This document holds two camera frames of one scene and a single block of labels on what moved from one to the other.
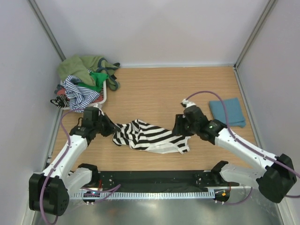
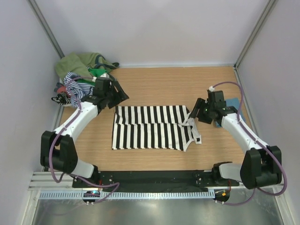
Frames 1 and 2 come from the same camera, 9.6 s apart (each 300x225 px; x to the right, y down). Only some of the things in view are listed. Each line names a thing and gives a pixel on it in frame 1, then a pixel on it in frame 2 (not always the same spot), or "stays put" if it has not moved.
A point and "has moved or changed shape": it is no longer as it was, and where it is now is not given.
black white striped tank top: x=138 y=134 has moved or changed shape
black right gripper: x=178 y=129 to x=198 y=105
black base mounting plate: x=112 y=180 stays put
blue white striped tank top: x=79 y=98 stays put
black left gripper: x=115 y=127 to x=120 y=96
